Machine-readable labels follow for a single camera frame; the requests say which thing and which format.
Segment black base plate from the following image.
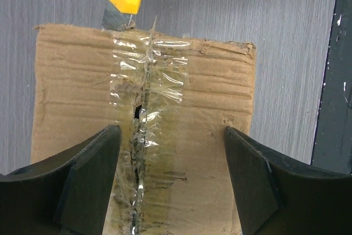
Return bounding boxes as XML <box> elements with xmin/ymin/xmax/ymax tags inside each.
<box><xmin>311</xmin><ymin>0</ymin><xmax>351</xmax><ymax>174</ymax></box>

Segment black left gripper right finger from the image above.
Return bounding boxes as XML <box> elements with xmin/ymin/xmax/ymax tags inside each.
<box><xmin>224</xmin><ymin>127</ymin><xmax>351</xmax><ymax>234</ymax></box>

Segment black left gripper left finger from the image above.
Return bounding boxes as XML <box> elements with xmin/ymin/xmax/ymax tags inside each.
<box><xmin>1</xmin><ymin>125</ymin><xmax>122</xmax><ymax>234</ymax></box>

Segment brown cardboard express box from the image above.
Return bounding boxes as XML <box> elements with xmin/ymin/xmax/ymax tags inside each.
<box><xmin>31</xmin><ymin>24</ymin><xmax>256</xmax><ymax>234</ymax></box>

